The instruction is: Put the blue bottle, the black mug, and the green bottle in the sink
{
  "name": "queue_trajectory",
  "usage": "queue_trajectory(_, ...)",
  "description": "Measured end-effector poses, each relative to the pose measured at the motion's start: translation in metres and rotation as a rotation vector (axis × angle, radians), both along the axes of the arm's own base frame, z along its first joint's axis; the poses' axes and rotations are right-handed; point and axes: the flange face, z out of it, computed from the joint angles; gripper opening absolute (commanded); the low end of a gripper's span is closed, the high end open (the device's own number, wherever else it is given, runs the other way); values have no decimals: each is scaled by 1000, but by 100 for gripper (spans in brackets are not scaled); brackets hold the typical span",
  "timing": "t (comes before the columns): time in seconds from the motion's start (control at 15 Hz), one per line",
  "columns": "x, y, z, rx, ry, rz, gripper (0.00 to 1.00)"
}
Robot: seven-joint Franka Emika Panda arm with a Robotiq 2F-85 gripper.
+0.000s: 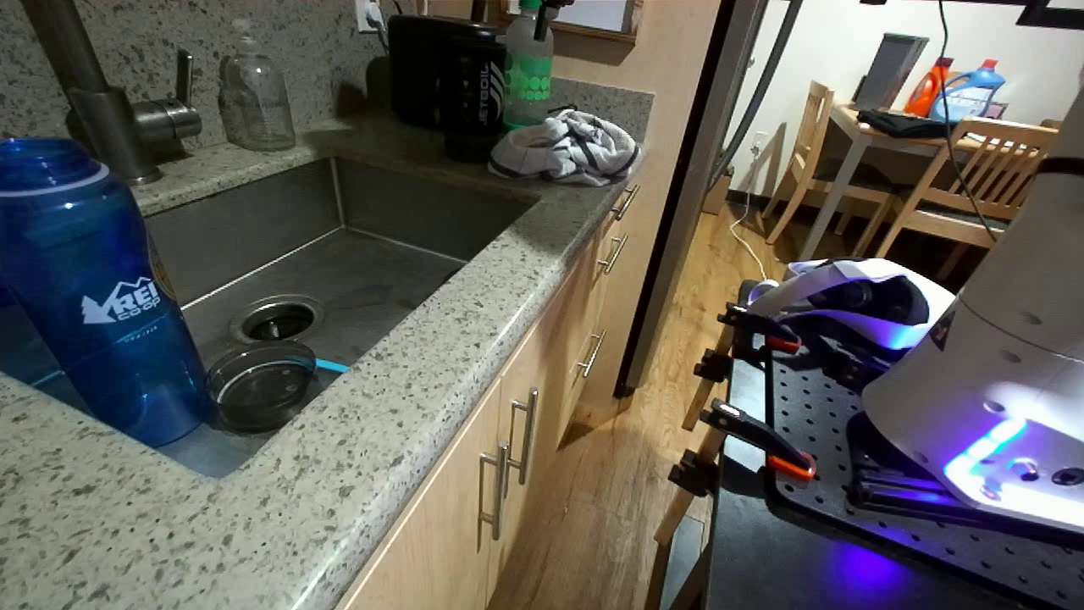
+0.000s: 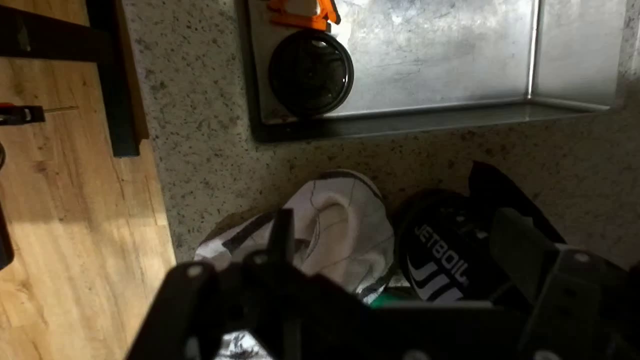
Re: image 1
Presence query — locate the green plastic bottle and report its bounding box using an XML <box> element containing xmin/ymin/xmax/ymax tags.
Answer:
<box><xmin>501</xmin><ymin>0</ymin><xmax>556</xmax><ymax>128</ymax></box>

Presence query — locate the blue plastic water bottle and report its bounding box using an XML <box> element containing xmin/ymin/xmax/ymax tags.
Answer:
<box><xmin>0</xmin><ymin>131</ymin><xmax>216</xmax><ymax>451</ymax></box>

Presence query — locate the stainless steel sink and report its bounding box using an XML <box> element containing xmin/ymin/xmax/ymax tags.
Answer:
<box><xmin>0</xmin><ymin>149</ymin><xmax>542</xmax><ymax>480</ymax></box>

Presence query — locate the clear glass soap bottle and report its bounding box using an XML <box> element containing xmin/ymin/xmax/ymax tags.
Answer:
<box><xmin>213</xmin><ymin>18</ymin><xmax>298</xmax><ymax>153</ymax></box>

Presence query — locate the orange detergent bottle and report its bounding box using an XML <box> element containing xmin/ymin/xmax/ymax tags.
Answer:
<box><xmin>900</xmin><ymin>54</ymin><xmax>959</xmax><ymax>123</ymax></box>

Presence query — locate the blue cleaner bottle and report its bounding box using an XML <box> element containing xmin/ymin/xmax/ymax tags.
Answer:
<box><xmin>942</xmin><ymin>56</ymin><xmax>1009</xmax><ymax>124</ymax></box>

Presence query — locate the round metal sink strainer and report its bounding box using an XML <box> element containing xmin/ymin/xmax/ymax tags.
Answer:
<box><xmin>203</xmin><ymin>340</ymin><xmax>317</xmax><ymax>436</ymax></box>

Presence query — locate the wood framed white board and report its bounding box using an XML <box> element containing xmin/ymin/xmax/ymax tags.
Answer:
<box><xmin>553</xmin><ymin>0</ymin><xmax>646</xmax><ymax>48</ymax></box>

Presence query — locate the white striped dish towel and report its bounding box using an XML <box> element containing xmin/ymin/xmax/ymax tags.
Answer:
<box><xmin>483</xmin><ymin>103</ymin><xmax>642</xmax><ymax>190</ymax></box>

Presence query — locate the wooden slat chair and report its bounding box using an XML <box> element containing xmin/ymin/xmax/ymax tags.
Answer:
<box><xmin>878</xmin><ymin>114</ymin><xmax>1061</xmax><ymax>263</ymax></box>
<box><xmin>765</xmin><ymin>76</ymin><xmax>841</xmax><ymax>250</ymax></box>

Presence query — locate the wooden dining table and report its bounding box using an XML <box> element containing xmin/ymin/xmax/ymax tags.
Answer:
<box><xmin>798</xmin><ymin>98</ymin><xmax>1061</xmax><ymax>263</ymax></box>

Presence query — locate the grey laptop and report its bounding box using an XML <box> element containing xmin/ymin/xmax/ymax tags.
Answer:
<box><xmin>851</xmin><ymin>31</ymin><xmax>931</xmax><ymax>114</ymax></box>

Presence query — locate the black pouch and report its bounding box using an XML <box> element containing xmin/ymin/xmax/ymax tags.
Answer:
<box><xmin>858</xmin><ymin>107</ymin><xmax>961</xmax><ymax>142</ymax></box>

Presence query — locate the black orange bar clamp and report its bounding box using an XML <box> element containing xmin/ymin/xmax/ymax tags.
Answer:
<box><xmin>691</xmin><ymin>300</ymin><xmax>816</xmax><ymax>387</ymax></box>
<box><xmin>697</xmin><ymin>401</ymin><xmax>823</xmax><ymax>484</ymax></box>

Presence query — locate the white VR headset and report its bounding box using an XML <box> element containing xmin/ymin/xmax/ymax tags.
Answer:
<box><xmin>737</xmin><ymin>254</ymin><xmax>961</xmax><ymax>381</ymax></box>

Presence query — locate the grey metal faucet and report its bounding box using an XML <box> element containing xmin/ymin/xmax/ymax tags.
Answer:
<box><xmin>15</xmin><ymin>0</ymin><xmax>206</xmax><ymax>186</ymax></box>

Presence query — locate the wooden kitchen cabinet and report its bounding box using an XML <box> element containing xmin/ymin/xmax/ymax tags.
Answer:
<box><xmin>332</xmin><ymin>167</ymin><xmax>669</xmax><ymax>610</ymax></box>

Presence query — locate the black robot stand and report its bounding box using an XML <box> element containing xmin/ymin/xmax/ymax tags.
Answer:
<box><xmin>697</xmin><ymin>484</ymin><xmax>1064</xmax><ymax>610</ymax></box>

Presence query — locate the white wall outlet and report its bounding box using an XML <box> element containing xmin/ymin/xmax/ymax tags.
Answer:
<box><xmin>351</xmin><ymin>0</ymin><xmax>393</xmax><ymax>37</ymax></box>

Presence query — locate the metal drawer handle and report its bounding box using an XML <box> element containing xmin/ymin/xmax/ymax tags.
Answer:
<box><xmin>573</xmin><ymin>330</ymin><xmax>605</xmax><ymax>381</ymax></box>
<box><xmin>605</xmin><ymin>182</ymin><xmax>641</xmax><ymax>223</ymax></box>
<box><xmin>588</xmin><ymin>240</ymin><xmax>623</xmax><ymax>284</ymax></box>

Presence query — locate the white floor cable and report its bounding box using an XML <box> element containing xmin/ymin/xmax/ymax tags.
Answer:
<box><xmin>725</xmin><ymin>213</ymin><xmax>788</xmax><ymax>281</ymax></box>

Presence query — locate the vertical metal cabinet handle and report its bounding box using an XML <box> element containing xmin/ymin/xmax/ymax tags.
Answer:
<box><xmin>506</xmin><ymin>387</ymin><xmax>542</xmax><ymax>486</ymax></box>
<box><xmin>474</xmin><ymin>443</ymin><xmax>512</xmax><ymax>548</ymax></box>

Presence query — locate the perforated metal mount plate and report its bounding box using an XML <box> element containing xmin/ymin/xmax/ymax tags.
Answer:
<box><xmin>722</xmin><ymin>342</ymin><xmax>1084</xmax><ymax>610</ymax></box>

